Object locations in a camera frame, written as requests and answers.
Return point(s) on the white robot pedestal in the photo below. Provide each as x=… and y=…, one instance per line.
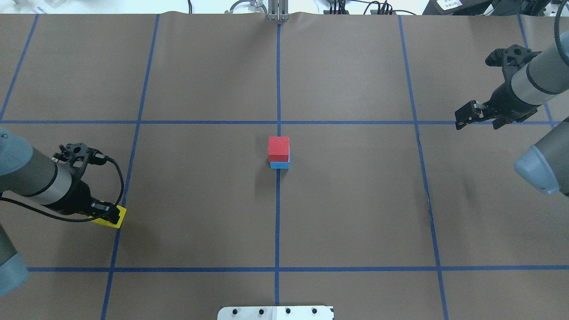
x=300, y=312

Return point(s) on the aluminium frame post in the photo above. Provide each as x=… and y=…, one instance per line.
x=278, y=10

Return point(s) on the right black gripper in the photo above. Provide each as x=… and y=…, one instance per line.
x=504, y=98

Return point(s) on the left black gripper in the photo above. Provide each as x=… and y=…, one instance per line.
x=76, y=198

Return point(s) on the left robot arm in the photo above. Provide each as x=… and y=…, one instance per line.
x=53, y=186

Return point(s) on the blue cube block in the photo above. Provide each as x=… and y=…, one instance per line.
x=280, y=164

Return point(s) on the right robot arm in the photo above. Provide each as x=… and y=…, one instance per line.
x=531, y=79

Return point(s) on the red cube block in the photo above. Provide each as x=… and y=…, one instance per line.
x=278, y=149

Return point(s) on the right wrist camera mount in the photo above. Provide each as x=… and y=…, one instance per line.
x=510, y=60

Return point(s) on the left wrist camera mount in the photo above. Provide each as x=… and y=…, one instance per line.
x=76, y=157

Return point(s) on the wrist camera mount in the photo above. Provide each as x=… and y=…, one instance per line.
x=76, y=157
x=510, y=60

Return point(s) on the yellow cube block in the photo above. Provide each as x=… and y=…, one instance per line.
x=113, y=219

